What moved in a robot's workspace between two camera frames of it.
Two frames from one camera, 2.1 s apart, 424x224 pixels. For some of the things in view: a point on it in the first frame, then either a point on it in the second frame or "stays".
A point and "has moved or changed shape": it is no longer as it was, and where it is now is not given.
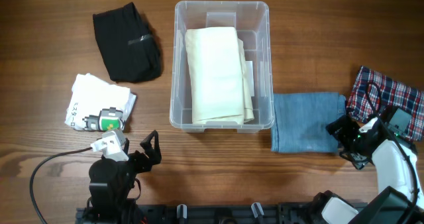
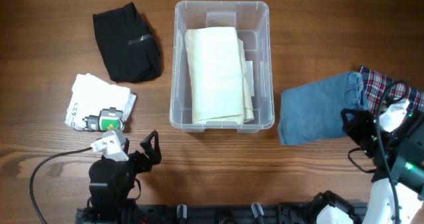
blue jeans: (299, 120) has moved or changed shape
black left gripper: (146, 164) stays
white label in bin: (249, 77) stays
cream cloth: (218, 85) stays
